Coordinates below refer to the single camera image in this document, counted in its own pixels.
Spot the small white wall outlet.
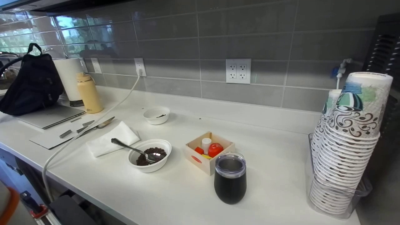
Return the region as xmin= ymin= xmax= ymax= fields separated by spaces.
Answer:
xmin=90 ymin=56 xmax=104 ymax=76

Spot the blue white spray bottle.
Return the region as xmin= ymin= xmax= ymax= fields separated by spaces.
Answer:
xmin=329 ymin=57 xmax=354 ymax=91

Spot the white four-socket wall outlet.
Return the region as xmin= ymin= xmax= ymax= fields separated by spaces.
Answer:
xmin=225 ymin=57 xmax=253 ymax=85

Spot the grey object with orange rim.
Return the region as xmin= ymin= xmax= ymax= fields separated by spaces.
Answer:
xmin=0 ymin=182 xmax=22 ymax=225

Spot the patterned paper cup stack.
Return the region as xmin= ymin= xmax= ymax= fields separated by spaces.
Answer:
xmin=309 ymin=70 xmax=395 ymax=216

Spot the white bowl with coffee beans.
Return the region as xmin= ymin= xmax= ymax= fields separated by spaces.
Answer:
xmin=127 ymin=137 xmax=174 ymax=173

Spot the white wall outlet with plug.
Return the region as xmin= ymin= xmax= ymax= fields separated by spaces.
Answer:
xmin=133 ymin=56 xmax=149 ymax=78

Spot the white power cable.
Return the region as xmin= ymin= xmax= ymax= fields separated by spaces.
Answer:
xmin=40 ymin=72 xmax=144 ymax=203

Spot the red toy tomato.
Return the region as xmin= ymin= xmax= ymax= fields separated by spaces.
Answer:
xmin=207 ymin=141 xmax=225 ymax=158

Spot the black backpack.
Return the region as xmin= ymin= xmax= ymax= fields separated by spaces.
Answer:
xmin=0 ymin=41 xmax=67 ymax=117

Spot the black stemless tumbler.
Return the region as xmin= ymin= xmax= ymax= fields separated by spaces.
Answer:
xmin=213 ymin=151 xmax=249 ymax=206

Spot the white paper towel roll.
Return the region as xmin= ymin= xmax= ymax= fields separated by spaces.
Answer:
xmin=53 ymin=56 xmax=88 ymax=103

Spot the metal spoon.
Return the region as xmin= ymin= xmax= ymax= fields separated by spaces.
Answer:
xmin=110 ymin=136 xmax=164 ymax=163

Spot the white cutting board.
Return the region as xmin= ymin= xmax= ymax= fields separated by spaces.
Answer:
xmin=29 ymin=117 xmax=123 ymax=151

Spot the white paper napkin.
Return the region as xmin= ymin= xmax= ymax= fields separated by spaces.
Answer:
xmin=87 ymin=120 xmax=142 ymax=158

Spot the small wooden toy box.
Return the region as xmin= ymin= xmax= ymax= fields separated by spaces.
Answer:
xmin=183 ymin=130 xmax=237 ymax=176

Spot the long kitchen knife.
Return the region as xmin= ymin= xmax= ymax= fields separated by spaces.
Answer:
xmin=48 ymin=115 xmax=118 ymax=151

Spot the small white bowl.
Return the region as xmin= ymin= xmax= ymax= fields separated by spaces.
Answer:
xmin=142 ymin=105 xmax=172 ymax=126

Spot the red clamp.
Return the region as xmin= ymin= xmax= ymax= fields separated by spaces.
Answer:
xmin=20 ymin=190 xmax=50 ymax=221

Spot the white toy bottle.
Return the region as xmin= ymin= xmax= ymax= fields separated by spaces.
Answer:
xmin=200 ymin=136 xmax=214 ymax=155

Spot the tan insulated bottle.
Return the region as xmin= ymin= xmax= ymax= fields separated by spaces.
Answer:
xmin=75 ymin=71 xmax=105 ymax=115

